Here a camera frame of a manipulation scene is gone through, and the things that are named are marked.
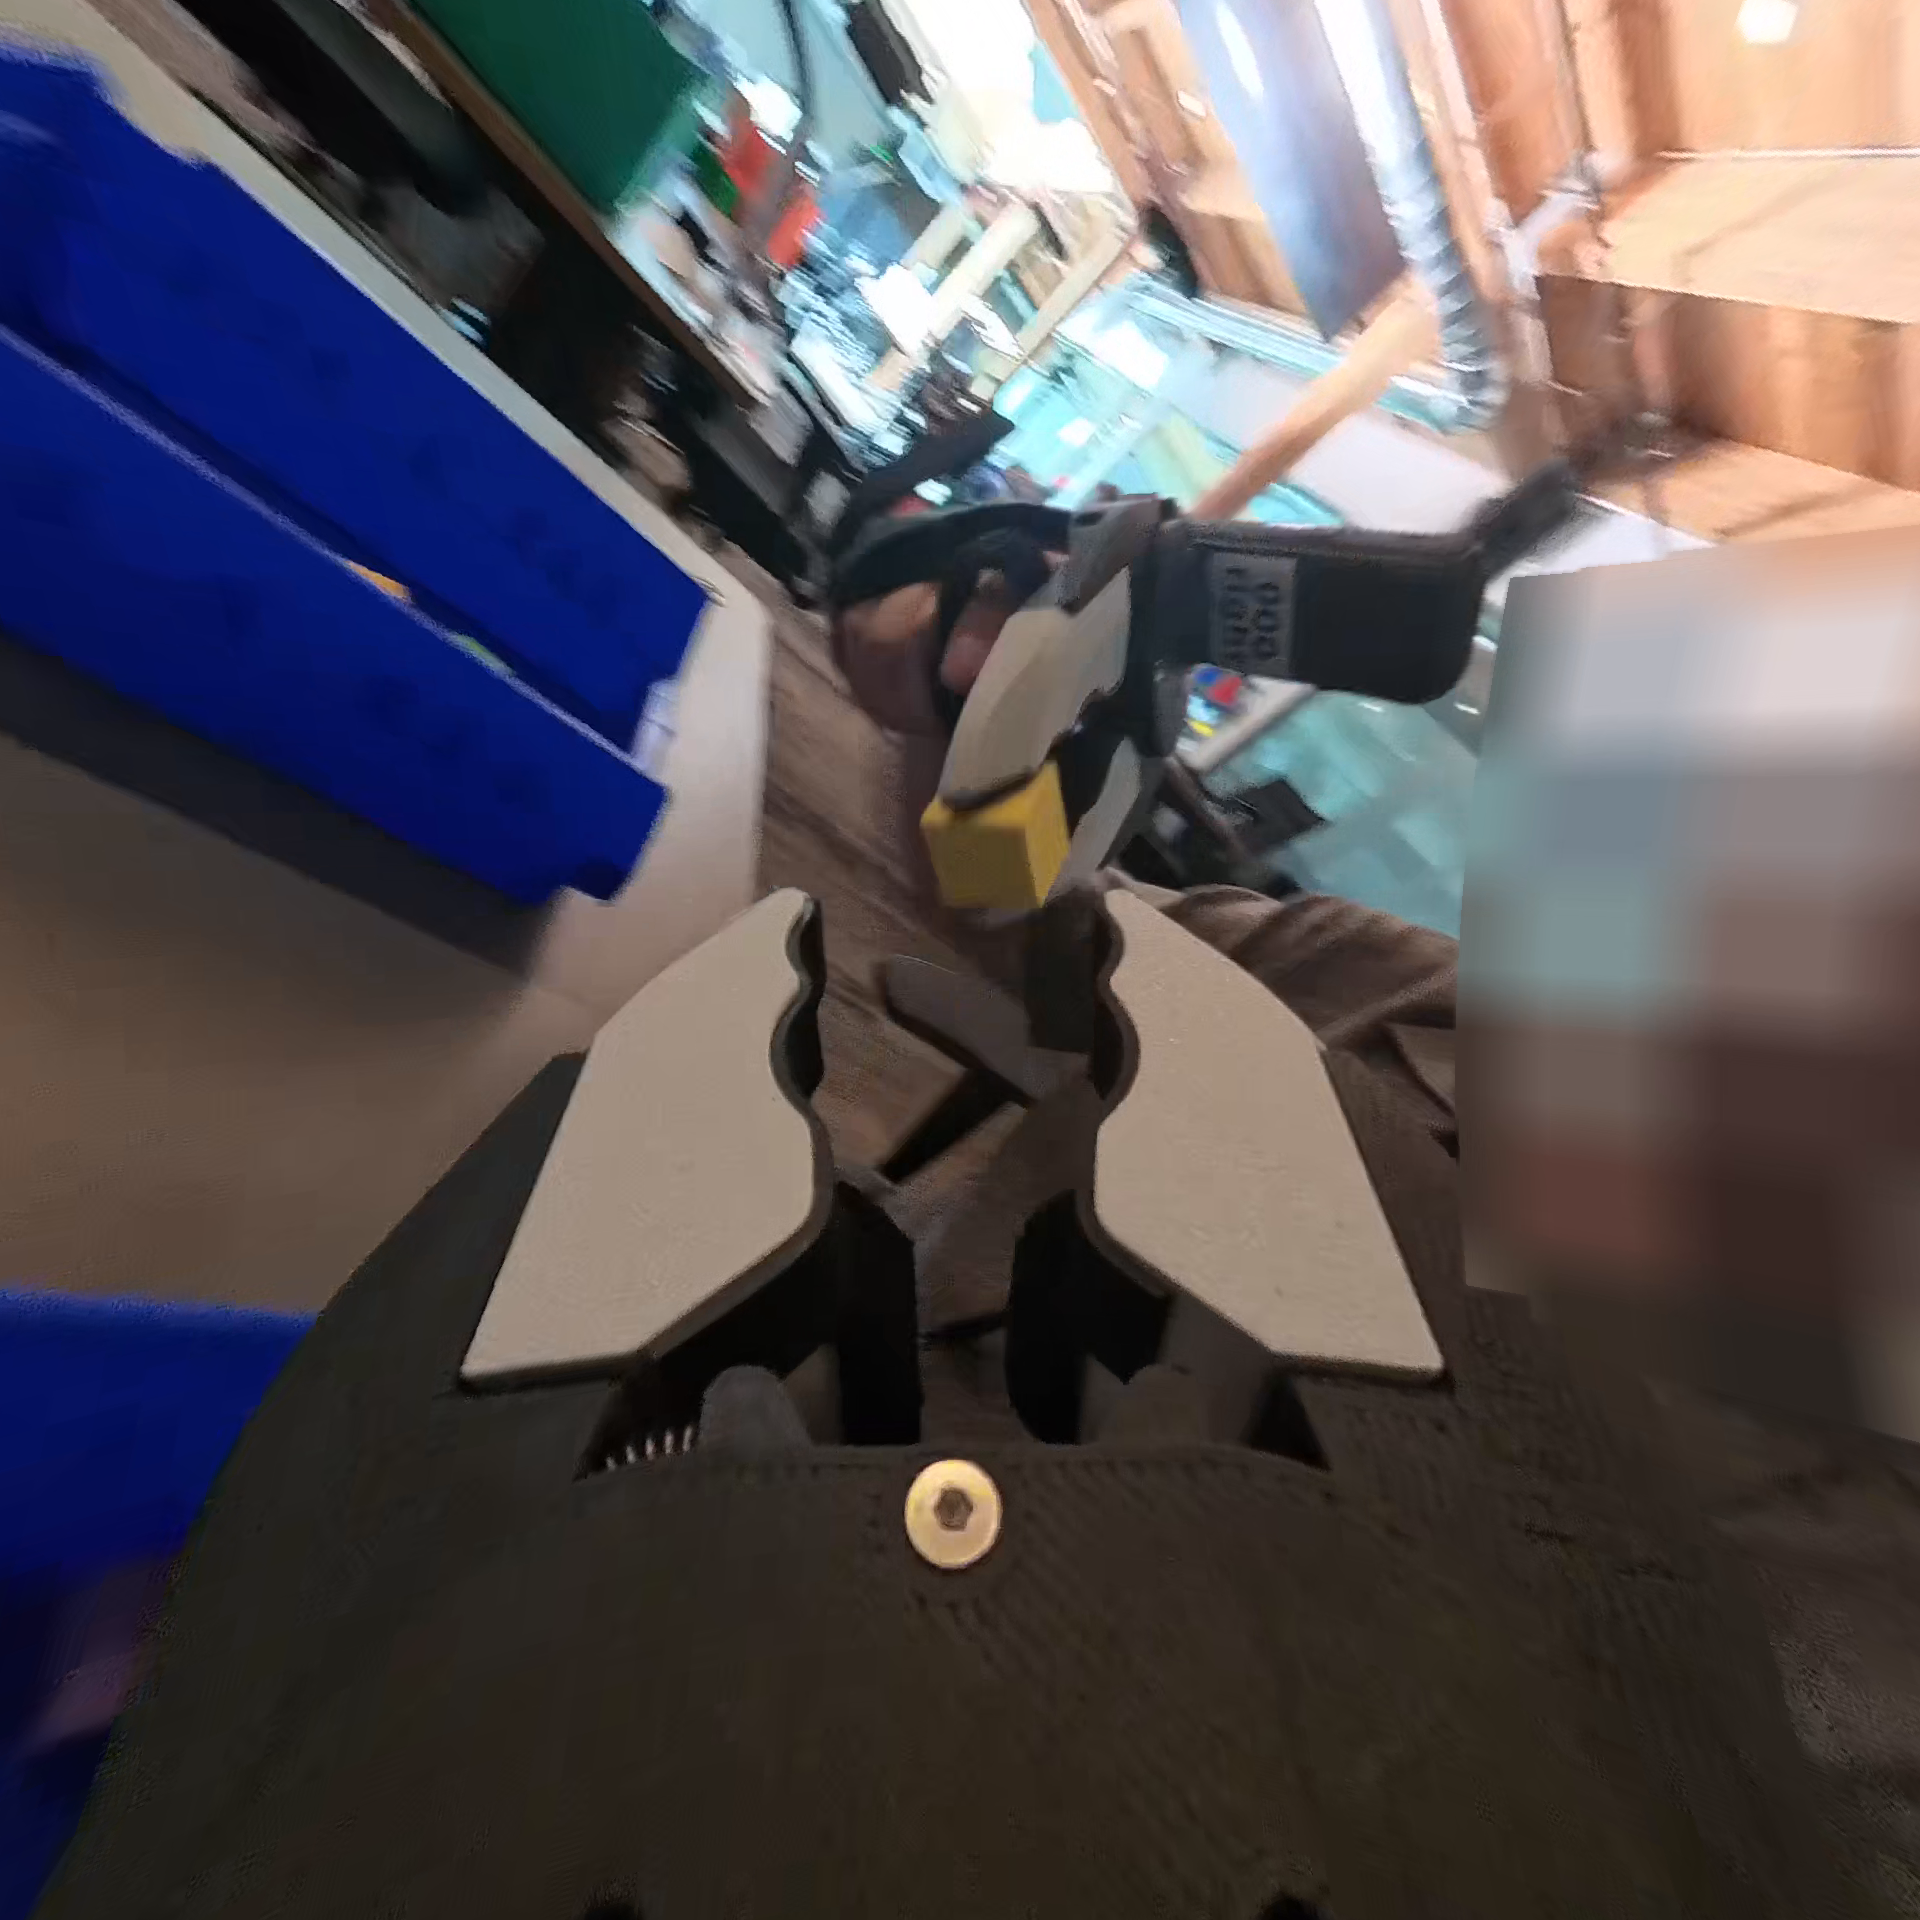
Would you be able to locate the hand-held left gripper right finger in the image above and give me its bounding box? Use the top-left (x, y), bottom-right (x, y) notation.
top-left (1094, 887), bottom-right (1448, 1386)

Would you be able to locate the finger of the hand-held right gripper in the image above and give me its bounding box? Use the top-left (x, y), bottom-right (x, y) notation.
top-left (1050, 731), bottom-right (1162, 902)
top-left (942, 574), bottom-right (1137, 804)

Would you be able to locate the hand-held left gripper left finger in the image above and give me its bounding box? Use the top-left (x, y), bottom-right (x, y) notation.
top-left (459, 885), bottom-right (835, 1390)

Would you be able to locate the blue plastic bin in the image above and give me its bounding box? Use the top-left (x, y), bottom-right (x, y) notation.
top-left (0, 45), bottom-right (711, 906)
top-left (0, 1286), bottom-right (320, 1920)

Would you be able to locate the grey desk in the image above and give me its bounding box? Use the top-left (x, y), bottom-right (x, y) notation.
top-left (0, 0), bottom-right (782, 1322)

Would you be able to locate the person's right hand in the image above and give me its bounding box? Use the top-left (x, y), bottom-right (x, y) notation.
top-left (833, 575), bottom-right (1039, 735)

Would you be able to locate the black chair base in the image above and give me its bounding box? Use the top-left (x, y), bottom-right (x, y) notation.
top-left (879, 900), bottom-right (1120, 1186)

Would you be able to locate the green board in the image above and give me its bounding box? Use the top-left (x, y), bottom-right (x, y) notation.
top-left (412, 0), bottom-right (707, 213)

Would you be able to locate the silver ventilation duct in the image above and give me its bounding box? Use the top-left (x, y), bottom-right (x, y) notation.
top-left (1371, 135), bottom-right (1519, 407)

